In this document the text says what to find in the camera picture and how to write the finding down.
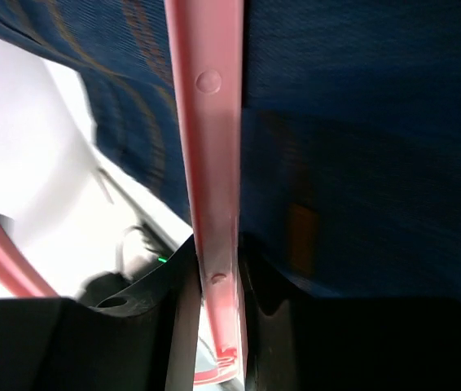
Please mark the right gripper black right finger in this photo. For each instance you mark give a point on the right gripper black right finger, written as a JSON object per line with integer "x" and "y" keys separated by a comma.
{"x": 299, "y": 342}

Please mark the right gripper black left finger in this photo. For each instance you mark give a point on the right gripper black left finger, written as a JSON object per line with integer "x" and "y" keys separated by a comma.
{"x": 142, "y": 338}

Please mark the dark blue denim trousers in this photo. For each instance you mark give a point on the dark blue denim trousers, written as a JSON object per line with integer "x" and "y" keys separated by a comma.
{"x": 351, "y": 134}

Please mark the pink hanger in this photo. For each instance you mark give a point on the pink hanger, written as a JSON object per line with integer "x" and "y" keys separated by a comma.
{"x": 214, "y": 163}

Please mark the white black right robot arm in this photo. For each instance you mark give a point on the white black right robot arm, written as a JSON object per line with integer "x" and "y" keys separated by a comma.
{"x": 133, "y": 260}

